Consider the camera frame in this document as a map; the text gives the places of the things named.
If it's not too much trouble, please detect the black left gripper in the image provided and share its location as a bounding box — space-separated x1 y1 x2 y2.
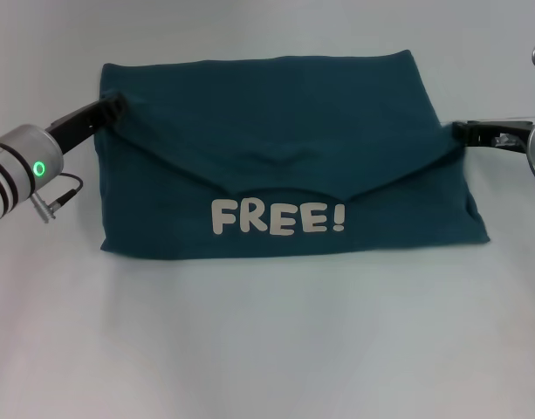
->
43 91 130 156

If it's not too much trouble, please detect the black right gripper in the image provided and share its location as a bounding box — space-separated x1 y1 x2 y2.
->
450 120 535 153

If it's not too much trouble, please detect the teal blue shirt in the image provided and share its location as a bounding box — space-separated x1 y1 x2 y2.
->
95 50 491 263

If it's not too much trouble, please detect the left gripper cable with plugs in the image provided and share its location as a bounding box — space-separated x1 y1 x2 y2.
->
30 172 86 224

